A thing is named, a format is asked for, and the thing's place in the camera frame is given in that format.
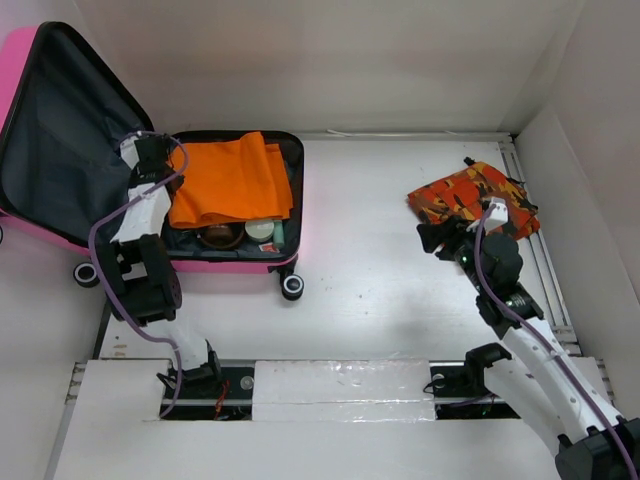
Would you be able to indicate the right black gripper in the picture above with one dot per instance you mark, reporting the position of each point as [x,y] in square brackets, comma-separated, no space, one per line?
[452,230]

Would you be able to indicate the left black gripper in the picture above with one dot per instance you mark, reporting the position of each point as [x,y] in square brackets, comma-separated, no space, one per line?
[168,168]

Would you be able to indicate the orange camouflage garment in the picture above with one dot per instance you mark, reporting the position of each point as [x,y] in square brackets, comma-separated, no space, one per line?
[462,194]

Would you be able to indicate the orange cloth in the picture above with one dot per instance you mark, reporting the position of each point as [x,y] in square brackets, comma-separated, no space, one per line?
[230,182]

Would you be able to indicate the pink hard-shell suitcase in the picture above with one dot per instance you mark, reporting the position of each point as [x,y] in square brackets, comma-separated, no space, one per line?
[63,115]

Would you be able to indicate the round pale green jar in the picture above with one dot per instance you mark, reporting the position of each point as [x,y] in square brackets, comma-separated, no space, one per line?
[260,230]

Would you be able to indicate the green tube white cap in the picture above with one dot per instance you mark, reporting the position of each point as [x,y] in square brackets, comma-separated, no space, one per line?
[278,237]

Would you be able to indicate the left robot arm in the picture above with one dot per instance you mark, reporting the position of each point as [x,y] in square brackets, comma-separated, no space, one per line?
[130,257]

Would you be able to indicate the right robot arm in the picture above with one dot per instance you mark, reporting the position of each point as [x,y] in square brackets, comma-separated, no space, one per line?
[526,367]

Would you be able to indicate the brown over-ear headphones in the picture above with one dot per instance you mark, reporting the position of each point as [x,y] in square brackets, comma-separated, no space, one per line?
[222,236]

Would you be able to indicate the small red white packet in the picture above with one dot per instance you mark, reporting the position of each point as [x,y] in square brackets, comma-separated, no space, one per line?
[269,247]

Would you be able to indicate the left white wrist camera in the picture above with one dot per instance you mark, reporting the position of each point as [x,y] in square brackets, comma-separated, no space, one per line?
[128,150]

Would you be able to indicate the aluminium rail right side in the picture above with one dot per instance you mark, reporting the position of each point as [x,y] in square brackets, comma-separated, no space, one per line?
[538,262]

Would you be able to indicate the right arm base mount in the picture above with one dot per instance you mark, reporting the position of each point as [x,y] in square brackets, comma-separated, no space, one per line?
[458,388]

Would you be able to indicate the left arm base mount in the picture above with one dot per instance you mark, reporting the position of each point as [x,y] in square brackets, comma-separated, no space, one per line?
[229,398]

